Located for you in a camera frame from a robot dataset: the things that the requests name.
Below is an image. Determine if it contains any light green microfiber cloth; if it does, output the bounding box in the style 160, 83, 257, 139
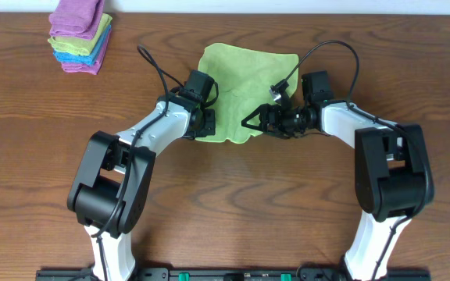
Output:
196, 43, 299, 144

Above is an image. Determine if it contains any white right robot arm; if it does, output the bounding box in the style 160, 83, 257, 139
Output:
241, 71, 434, 280

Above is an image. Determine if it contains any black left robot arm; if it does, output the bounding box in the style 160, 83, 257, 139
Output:
67, 70, 218, 280

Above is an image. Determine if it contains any folded purple bottom cloth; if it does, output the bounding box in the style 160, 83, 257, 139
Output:
61, 27, 112, 75

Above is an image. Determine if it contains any folded blue cloth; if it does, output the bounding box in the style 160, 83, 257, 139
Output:
53, 25, 112, 66

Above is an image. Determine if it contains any folded olive green cloth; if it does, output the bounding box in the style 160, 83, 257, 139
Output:
48, 13, 113, 56

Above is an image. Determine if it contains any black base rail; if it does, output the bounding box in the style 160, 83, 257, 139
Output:
35, 267, 432, 281

